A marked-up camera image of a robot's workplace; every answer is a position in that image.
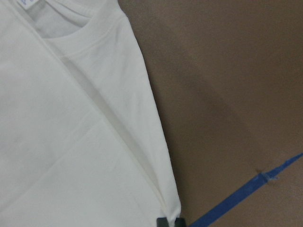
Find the white long-sleeve printed shirt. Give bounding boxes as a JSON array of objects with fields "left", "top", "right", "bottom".
[{"left": 0, "top": 0, "right": 181, "bottom": 227}]

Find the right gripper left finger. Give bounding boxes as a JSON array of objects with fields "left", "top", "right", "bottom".
[{"left": 156, "top": 215, "right": 169, "bottom": 227}]

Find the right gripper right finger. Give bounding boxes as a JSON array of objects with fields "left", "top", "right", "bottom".
[{"left": 174, "top": 214, "right": 187, "bottom": 227}]

